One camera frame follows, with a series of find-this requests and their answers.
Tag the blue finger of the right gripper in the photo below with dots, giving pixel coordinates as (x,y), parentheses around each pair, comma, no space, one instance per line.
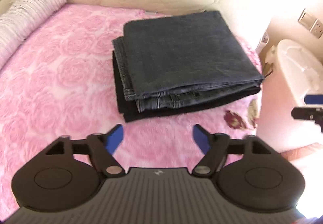
(313,99)

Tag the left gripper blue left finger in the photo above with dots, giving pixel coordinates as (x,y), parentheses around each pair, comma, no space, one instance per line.
(101,149)

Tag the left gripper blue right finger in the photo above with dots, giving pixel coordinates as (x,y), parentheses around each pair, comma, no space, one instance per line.
(214,147)

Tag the dark grey denim jeans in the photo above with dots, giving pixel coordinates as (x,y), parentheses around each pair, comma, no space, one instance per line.
(180,55)

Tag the white plastic storage box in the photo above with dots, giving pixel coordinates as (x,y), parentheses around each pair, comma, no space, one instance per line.
(295,72)

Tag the folded black garment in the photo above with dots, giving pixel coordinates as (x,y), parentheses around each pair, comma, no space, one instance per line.
(171,105)

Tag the pink rose fleece blanket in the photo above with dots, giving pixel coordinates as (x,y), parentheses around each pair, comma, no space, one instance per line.
(60,82)

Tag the white striped quilt roll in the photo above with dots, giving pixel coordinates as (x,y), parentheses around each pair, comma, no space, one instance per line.
(20,20)

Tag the wall sockets by bed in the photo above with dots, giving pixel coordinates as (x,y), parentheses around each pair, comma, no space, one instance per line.
(311,23)

